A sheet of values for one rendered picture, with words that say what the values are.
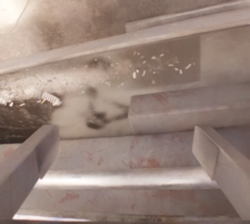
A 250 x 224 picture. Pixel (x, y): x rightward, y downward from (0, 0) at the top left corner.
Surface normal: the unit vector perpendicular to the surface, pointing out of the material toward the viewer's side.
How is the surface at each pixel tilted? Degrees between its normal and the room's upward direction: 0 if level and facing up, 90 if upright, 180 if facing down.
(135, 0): 0
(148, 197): 90
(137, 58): 0
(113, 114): 0
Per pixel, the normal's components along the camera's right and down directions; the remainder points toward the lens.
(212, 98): -0.24, -0.78
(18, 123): -0.11, 0.61
